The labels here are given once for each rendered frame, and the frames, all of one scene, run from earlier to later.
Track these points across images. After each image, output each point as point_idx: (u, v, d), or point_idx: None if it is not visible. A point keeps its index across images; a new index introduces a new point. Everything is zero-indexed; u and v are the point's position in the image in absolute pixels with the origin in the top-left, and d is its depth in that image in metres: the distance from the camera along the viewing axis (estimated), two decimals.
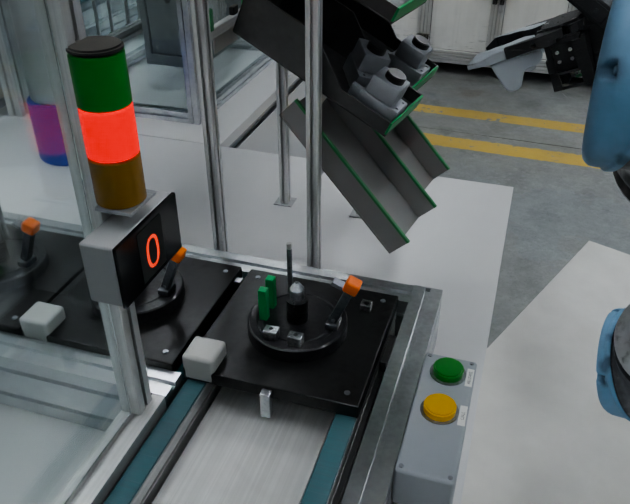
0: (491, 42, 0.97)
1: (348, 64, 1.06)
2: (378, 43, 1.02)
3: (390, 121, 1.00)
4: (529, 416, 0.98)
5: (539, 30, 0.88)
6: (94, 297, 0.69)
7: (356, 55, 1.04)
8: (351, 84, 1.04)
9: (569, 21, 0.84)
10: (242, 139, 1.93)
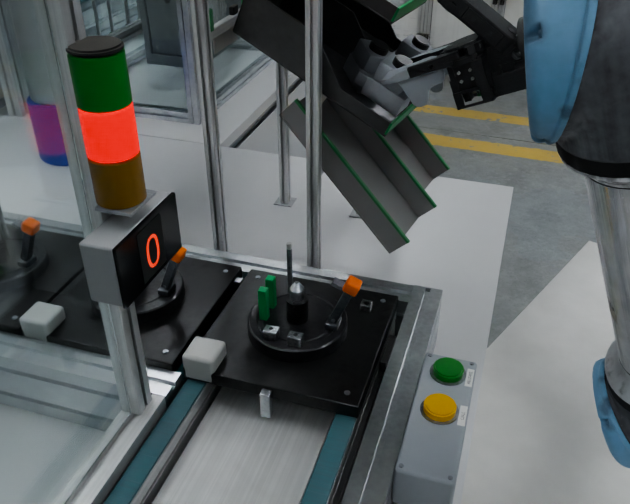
0: None
1: (350, 65, 1.06)
2: (380, 43, 1.03)
3: (397, 109, 0.99)
4: (529, 416, 0.98)
5: (442, 51, 0.93)
6: (94, 297, 0.69)
7: (359, 56, 1.04)
8: (356, 86, 1.04)
9: (466, 44, 0.89)
10: (242, 139, 1.93)
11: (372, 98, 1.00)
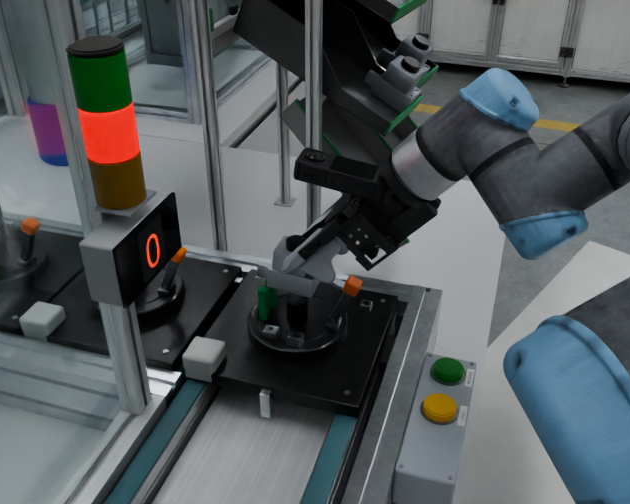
0: None
1: (383, 89, 1.05)
2: (411, 60, 1.03)
3: (310, 290, 0.90)
4: None
5: (326, 220, 0.85)
6: (94, 297, 0.69)
7: (395, 80, 1.03)
8: (400, 108, 1.05)
9: (342, 207, 0.81)
10: (242, 139, 1.93)
11: (280, 288, 0.91)
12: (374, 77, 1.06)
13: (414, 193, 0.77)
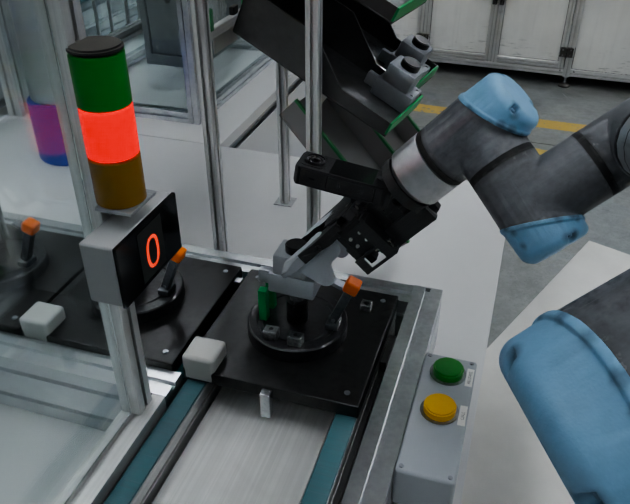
0: None
1: (383, 89, 1.05)
2: (411, 60, 1.03)
3: (311, 293, 0.90)
4: None
5: (326, 224, 0.85)
6: (94, 297, 0.69)
7: (395, 80, 1.03)
8: (400, 108, 1.05)
9: (342, 211, 0.81)
10: (242, 139, 1.93)
11: (282, 292, 0.92)
12: (374, 77, 1.06)
13: (414, 197, 0.77)
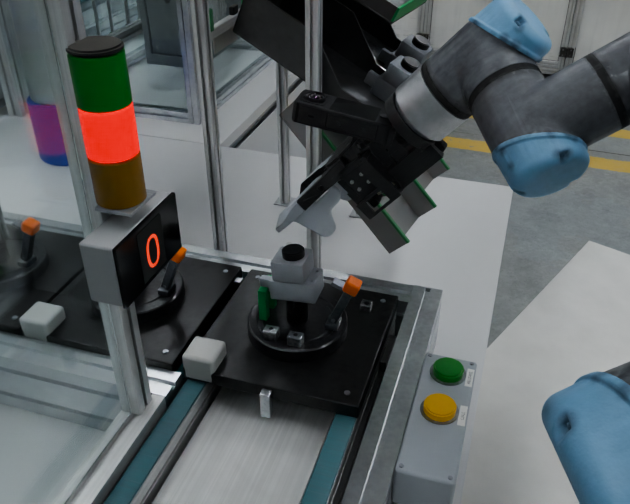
0: (300, 188, 0.90)
1: (383, 89, 1.05)
2: (411, 60, 1.03)
3: (312, 296, 0.91)
4: (529, 416, 0.98)
5: (326, 167, 0.81)
6: (94, 297, 0.69)
7: (395, 80, 1.03)
8: None
9: (343, 150, 0.77)
10: (242, 139, 1.93)
11: (284, 299, 0.92)
12: (374, 77, 1.06)
13: (419, 132, 0.73)
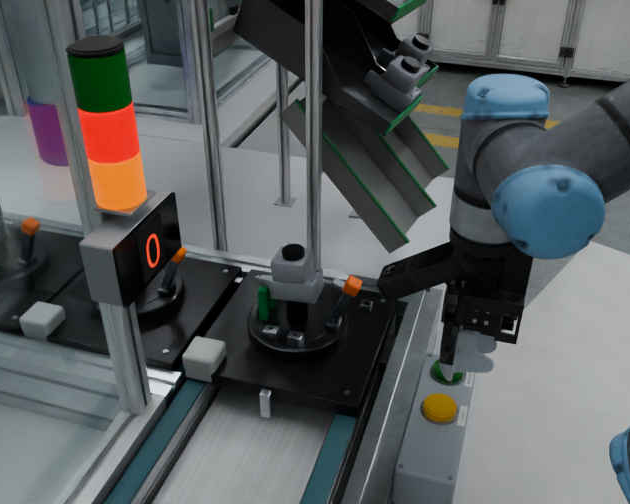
0: None
1: (383, 89, 1.05)
2: (411, 60, 1.03)
3: (312, 296, 0.91)
4: (529, 416, 0.98)
5: None
6: (94, 297, 0.69)
7: (395, 80, 1.03)
8: (400, 108, 1.05)
9: (444, 300, 0.73)
10: (242, 139, 1.93)
11: (284, 299, 0.92)
12: (374, 77, 1.06)
13: (492, 243, 0.67)
